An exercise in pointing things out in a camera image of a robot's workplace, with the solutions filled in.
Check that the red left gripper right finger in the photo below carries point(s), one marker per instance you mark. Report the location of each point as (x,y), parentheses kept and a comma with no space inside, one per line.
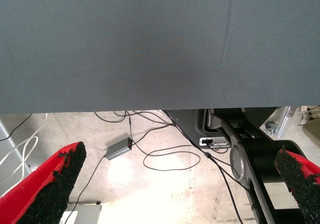
(305,184)

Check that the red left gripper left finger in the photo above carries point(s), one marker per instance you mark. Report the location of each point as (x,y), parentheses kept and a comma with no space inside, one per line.
(37,196)

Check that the grey metal leg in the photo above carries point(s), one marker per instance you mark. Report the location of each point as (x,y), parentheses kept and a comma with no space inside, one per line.
(7,156)

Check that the grey metal cabinet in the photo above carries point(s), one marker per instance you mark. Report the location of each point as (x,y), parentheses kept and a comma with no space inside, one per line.
(85,214)

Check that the aluminium profile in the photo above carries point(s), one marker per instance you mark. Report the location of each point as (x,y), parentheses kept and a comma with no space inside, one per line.
(285,121)

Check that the grey caster wheel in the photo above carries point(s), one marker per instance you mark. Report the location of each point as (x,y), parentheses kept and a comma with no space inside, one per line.
(270,127)

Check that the small grey electronics box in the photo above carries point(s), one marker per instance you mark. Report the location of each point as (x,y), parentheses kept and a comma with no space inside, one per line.
(118,149)

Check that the white connector panel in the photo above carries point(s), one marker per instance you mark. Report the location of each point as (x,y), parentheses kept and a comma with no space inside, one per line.
(217,141)

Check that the dark grey table cloth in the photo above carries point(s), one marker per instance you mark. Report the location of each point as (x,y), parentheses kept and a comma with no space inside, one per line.
(150,47)

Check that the black frame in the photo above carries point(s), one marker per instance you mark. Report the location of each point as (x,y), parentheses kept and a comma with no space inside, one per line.
(262,154)

